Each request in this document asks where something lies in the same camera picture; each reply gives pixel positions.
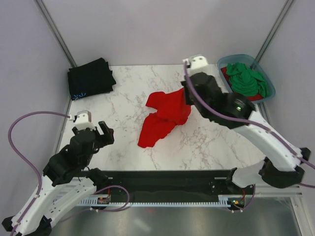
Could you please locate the blue plastic basin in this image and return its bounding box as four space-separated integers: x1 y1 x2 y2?
218 54 276 104

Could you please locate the red t shirt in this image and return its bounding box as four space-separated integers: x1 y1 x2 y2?
138 88 191 148
220 65 264 104

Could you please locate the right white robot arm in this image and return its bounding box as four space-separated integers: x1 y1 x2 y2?
182 72 311 194

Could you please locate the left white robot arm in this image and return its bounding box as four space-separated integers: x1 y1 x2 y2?
2 121 114 236

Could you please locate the green t shirt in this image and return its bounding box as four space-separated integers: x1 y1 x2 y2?
226 62 269 97

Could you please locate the red t shirt in basin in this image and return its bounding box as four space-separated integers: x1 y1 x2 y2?
220 65 264 104

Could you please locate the folded black t shirt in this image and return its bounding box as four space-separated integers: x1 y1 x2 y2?
67 58 116 101

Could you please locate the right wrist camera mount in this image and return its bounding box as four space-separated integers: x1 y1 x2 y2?
183 54 210 77

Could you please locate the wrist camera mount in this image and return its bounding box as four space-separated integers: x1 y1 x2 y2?
183 54 210 77
68 110 96 131

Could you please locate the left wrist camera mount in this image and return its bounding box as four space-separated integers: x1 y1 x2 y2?
68 110 96 131

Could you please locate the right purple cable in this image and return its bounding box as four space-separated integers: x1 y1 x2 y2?
183 59 315 170

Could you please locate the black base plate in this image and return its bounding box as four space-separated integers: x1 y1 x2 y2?
103 170 253 203

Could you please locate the right aluminium frame post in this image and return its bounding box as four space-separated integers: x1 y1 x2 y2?
255 0 295 63

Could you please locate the aluminium frame post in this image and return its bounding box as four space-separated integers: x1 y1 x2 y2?
34 0 77 67
255 0 295 63

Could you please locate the aluminium rail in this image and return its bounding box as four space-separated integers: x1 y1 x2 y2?
255 184 302 198

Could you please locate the white slotted cable duct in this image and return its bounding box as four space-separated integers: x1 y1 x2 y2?
77 195 246 208

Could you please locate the left aluminium frame post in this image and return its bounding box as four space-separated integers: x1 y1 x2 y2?
34 0 77 67

